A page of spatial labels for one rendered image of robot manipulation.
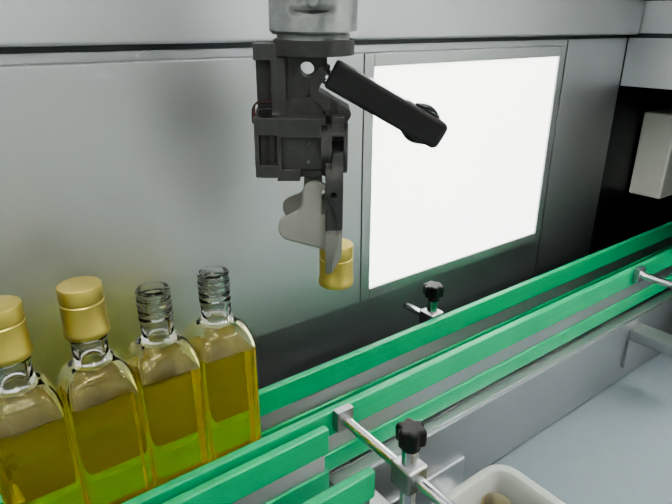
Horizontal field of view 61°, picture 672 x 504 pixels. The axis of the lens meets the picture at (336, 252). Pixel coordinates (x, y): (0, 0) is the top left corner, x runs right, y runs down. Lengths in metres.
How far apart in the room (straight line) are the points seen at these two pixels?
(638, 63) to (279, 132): 0.91
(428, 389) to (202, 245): 0.33
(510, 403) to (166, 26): 0.65
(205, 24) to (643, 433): 0.87
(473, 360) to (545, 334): 0.17
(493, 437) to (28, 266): 0.63
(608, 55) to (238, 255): 0.83
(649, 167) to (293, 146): 1.03
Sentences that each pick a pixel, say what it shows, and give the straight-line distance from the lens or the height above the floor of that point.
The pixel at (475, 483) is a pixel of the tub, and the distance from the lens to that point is 0.76.
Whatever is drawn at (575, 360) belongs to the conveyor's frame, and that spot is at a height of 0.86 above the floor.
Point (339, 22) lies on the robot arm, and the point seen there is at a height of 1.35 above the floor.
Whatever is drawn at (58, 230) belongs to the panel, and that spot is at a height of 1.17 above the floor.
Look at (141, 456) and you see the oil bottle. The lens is 0.56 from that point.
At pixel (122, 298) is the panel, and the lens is 0.65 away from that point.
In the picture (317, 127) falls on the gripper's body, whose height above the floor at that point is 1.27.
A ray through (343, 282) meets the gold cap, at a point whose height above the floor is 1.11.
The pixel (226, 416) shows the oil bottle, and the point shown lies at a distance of 0.58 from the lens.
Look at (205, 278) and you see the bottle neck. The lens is 0.53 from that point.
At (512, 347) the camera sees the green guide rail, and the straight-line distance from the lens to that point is 0.86.
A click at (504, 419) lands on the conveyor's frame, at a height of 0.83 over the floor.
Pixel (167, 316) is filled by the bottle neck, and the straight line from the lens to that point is 0.52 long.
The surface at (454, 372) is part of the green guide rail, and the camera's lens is 0.77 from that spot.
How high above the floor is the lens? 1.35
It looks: 22 degrees down
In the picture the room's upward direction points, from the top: straight up
